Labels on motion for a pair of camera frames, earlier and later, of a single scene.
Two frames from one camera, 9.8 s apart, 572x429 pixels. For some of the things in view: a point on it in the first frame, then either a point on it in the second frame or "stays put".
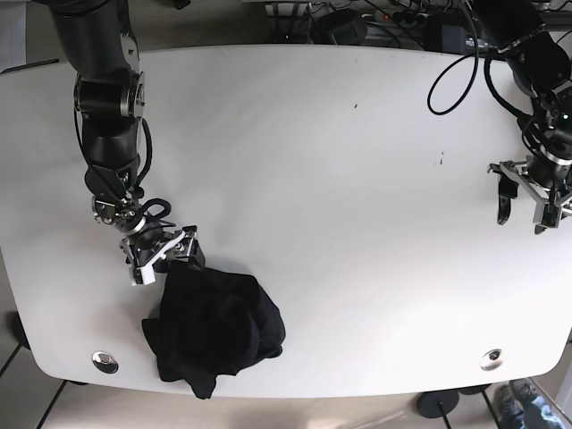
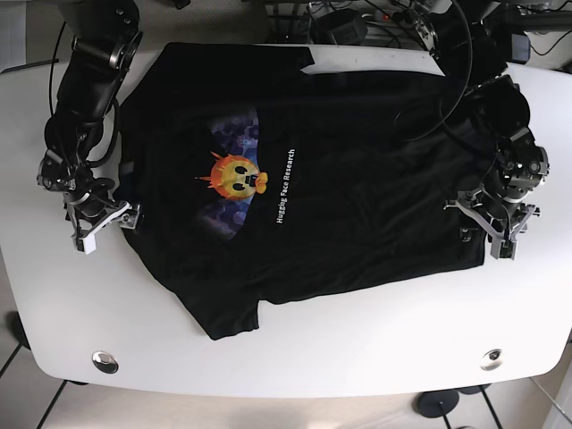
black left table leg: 20,333 stays put
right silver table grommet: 492,360 stays put
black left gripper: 148,245 -> 86,214
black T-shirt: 211,322 -> 257,183
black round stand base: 438,403 stays put
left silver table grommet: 105,362 stays put
